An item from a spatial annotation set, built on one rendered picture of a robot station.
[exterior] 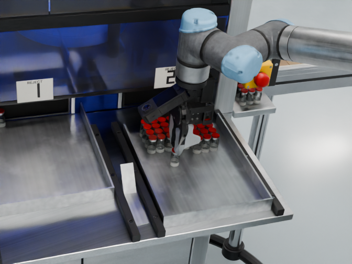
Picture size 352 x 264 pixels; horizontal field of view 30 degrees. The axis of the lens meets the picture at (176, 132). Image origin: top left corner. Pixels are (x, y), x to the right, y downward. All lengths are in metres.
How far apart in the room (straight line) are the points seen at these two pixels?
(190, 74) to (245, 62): 0.16
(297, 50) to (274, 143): 1.89
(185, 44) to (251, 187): 0.40
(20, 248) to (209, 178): 0.47
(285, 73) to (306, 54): 0.62
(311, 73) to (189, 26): 0.72
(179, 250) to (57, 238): 0.77
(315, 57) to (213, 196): 0.41
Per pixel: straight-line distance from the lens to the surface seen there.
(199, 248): 2.14
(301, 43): 1.35
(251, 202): 1.49
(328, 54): 1.32
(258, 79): 1.74
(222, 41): 1.34
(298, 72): 1.98
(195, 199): 1.52
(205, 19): 1.37
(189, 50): 1.39
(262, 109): 1.85
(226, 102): 1.78
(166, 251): 2.10
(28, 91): 1.59
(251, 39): 1.36
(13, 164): 1.59
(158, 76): 1.65
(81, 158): 1.60
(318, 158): 3.20
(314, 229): 2.82
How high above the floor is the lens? 1.90
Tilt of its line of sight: 37 degrees down
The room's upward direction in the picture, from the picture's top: 7 degrees clockwise
